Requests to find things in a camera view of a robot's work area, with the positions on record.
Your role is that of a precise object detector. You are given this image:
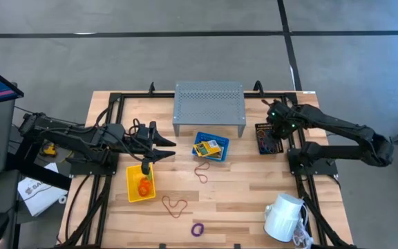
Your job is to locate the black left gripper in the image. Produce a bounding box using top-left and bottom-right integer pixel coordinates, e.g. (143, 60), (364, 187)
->
(124, 120), (178, 176)

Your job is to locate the blue rubber band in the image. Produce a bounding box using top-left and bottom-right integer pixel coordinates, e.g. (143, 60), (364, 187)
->
(259, 138), (280, 154)

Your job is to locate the small yellow crayon box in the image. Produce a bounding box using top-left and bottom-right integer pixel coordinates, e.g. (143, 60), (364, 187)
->
(192, 140), (222, 158)

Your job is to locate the green yellow Crayola crayon box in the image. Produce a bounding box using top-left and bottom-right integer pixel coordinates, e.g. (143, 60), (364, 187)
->
(205, 148), (226, 162)

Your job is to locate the black plastic basket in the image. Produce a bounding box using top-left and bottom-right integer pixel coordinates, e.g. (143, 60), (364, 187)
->
(254, 122), (285, 156)

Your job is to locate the blue plastic basket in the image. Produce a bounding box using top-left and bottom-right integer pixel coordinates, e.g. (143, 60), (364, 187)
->
(191, 131), (230, 164)

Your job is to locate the yellow plastic basket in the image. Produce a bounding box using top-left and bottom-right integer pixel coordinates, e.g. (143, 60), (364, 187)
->
(126, 164), (157, 203)

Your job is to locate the grey perforated metal riser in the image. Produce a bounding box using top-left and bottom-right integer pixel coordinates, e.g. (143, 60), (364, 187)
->
(173, 81), (248, 139)

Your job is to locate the white cylindrical lamp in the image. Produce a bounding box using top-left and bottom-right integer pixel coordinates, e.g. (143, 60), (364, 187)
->
(263, 192), (305, 243)

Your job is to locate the white paper bag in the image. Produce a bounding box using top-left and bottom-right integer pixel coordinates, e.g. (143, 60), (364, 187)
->
(17, 162), (70, 218)

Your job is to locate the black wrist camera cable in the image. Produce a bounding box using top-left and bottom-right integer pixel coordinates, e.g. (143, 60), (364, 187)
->
(129, 118), (142, 136)

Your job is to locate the black aluminium table frame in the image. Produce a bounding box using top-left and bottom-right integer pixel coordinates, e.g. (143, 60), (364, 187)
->
(57, 81), (357, 249)

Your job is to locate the purple coil wrist keychain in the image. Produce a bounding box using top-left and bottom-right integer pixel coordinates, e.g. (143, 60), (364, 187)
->
(190, 222), (205, 238)

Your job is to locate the yellow tool with cable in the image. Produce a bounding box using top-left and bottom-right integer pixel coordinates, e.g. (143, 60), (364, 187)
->
(41, 140), (59, 158)

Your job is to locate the white cable bundle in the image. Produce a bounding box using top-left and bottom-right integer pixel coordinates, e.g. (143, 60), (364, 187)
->
(291, 203), (314, 249)

